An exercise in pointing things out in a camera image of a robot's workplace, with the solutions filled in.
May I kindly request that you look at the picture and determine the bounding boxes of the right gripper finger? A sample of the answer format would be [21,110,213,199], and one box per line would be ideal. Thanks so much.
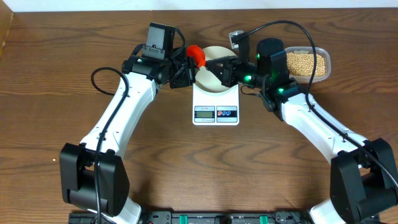
[206,63,224,82]
[205,56,238,66]

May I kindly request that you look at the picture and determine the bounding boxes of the red plastic measuring scoop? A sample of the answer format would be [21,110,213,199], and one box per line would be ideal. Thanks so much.
[187,45,206,68]

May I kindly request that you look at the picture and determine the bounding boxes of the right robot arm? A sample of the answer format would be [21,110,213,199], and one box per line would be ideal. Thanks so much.
[205,39,397,223]

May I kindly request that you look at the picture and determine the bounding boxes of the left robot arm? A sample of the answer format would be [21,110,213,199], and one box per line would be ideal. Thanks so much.
[59,22,195,223]

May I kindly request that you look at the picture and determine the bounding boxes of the white ceramic bowl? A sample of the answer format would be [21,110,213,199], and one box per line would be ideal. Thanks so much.
[195,46,236,93]

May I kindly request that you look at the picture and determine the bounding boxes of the white digital kitchen scale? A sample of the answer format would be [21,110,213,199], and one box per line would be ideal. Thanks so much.
[192,85,240,126]

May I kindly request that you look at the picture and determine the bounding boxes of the clear plastic container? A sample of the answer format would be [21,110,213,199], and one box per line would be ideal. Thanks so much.
[284,46,331,84]

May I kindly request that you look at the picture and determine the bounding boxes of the soybeans in container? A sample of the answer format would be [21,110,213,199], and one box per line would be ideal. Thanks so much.
[287,52,326,77]

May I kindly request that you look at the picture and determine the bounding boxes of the left black cable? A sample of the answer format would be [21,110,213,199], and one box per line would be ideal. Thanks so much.
[90,67,130,224]

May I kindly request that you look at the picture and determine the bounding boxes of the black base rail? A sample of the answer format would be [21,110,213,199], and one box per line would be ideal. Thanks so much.
[68,210,382,224]

